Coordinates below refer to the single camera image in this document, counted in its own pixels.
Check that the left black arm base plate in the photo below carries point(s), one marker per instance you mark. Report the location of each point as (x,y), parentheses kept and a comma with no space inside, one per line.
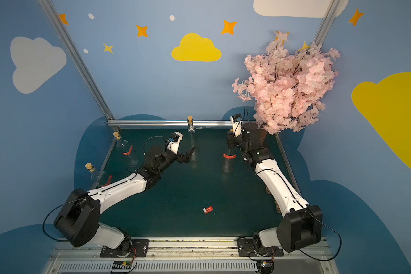
(129,248)

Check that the pink artificial blossom tree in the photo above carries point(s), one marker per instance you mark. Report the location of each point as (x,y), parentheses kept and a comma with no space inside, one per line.
(287,88)

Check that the right small circuit board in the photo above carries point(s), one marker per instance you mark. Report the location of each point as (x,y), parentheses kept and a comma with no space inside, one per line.
(264,267)

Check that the clear glass bottle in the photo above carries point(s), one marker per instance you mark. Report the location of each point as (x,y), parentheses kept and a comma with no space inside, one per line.
(192,133)
(125,149)
(228,163)
(100,178)

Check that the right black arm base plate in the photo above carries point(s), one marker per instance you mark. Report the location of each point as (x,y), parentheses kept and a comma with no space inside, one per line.
(252,246)

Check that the bottle red label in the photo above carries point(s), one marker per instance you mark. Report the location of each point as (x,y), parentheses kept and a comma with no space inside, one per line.
(229,156)
(208,209)

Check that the aluminium frame post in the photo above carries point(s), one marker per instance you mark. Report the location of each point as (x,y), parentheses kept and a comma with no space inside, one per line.
(51,13)
(326,22)

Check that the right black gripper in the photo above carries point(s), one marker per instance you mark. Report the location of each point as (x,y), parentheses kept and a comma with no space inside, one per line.
(232,140)

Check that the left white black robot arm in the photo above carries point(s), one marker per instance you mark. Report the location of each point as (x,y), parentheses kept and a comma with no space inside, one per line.
(78,218)

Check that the left aluminium frame post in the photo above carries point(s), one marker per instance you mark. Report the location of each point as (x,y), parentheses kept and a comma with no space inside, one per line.
(51,13)

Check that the left small circuit board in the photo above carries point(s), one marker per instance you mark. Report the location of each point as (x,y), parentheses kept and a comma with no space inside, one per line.
(121,267)

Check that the aluminium back frame bar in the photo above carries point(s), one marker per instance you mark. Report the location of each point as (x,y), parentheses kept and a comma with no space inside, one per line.
(149,123)

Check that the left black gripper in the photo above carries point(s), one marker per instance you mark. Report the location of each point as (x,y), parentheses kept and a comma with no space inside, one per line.
(178,155)

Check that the right aluminium frame post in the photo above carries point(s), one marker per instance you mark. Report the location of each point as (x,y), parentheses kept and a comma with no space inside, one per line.
(326,22)

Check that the aluminium front rail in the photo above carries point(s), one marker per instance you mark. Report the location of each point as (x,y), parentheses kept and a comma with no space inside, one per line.
(190,255)

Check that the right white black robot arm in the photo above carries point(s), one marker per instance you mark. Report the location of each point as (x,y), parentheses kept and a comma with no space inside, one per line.
(302,223)

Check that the small circuit board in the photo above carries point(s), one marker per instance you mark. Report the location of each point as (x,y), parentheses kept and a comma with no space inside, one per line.
(264,267)
(121,267)

